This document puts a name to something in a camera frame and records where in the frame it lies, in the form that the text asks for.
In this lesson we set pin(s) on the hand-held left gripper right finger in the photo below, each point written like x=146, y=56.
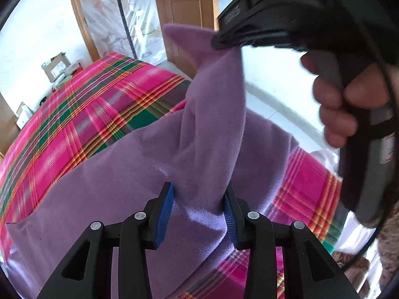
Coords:
x=230, y=221

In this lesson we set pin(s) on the purple fleece pants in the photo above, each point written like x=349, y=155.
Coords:
x=124, y=174

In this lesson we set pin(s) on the person's patterned clothing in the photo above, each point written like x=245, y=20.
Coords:
x=389, y=249

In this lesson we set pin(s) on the wooden door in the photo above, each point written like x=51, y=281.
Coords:
x=187, y=31

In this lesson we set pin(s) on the wooden wardrobe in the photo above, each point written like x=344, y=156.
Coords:
x=7, y=130

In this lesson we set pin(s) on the white box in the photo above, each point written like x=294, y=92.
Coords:
x=25, y=115

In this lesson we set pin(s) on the wooden door frame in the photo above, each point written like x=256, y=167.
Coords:
x=81, y=15

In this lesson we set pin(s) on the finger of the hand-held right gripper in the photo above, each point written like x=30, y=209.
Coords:
x=249, y=39

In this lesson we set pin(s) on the cardboard box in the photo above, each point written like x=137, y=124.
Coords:
x=56, y=67

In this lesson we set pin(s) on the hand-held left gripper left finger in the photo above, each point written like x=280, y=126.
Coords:
x=165, y=215

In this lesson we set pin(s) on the plaid bed sheet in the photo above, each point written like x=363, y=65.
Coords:
x=78, y=109

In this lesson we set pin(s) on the black curtain strip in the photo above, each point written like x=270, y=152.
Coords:
x=123, y=15

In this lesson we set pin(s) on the person's right hand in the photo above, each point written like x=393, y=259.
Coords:
x=333, y=115

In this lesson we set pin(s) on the white floral curtain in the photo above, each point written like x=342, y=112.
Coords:
x=146, y=21

